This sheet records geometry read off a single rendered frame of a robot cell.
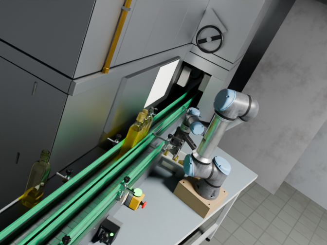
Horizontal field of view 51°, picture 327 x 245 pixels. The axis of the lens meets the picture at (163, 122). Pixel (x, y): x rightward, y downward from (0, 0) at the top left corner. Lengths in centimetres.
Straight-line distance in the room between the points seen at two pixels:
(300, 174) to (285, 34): 177
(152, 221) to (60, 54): 96
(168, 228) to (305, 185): 317
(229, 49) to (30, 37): 170
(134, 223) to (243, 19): 169
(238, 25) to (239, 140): 198
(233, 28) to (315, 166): 249
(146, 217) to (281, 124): 271
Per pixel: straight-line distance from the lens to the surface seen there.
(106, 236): 157
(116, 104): 181
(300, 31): 426
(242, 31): 272
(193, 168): 184
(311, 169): 471
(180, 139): 218
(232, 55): 274
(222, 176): 193
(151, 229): 178
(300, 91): 418
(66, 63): 134
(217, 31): 274
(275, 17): 465
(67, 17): 131
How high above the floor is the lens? 192
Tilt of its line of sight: 25 degrees down
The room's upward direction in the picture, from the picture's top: 24 degrees clockwise
